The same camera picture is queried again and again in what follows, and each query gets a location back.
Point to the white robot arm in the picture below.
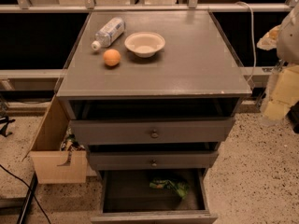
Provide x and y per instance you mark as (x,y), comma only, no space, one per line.
(288,40)

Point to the cardboard box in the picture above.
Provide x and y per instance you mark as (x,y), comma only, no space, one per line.
(53,166)

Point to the green rice chip bag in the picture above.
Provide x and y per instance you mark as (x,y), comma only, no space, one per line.
(179,186)

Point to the middle grey drawer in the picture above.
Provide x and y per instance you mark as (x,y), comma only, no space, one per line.
(152,160)

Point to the snack bags in box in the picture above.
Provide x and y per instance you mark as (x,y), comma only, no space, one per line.
(70,142)

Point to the bottom grey drawer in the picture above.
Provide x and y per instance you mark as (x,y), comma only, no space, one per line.
(128,198)

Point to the grey drawer cabinet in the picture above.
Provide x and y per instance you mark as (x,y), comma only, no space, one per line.
(194,76)

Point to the orange fruit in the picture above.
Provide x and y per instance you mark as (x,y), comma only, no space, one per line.
(111,57)

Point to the white paper bowl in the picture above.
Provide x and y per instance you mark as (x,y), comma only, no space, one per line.
(144,44)

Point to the clear plastic water bottle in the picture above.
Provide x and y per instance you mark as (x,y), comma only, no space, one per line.
(108,33)

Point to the grey drawer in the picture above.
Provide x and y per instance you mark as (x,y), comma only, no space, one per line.
(125,132)
(152,160)
(128,198)

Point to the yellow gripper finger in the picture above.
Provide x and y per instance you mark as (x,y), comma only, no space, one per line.
(281,94)
(269,40)

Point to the metal railing frame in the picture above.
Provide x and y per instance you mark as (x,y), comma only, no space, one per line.
(149,6)

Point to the top grey drawer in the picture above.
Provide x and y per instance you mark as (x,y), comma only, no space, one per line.
(125,132)

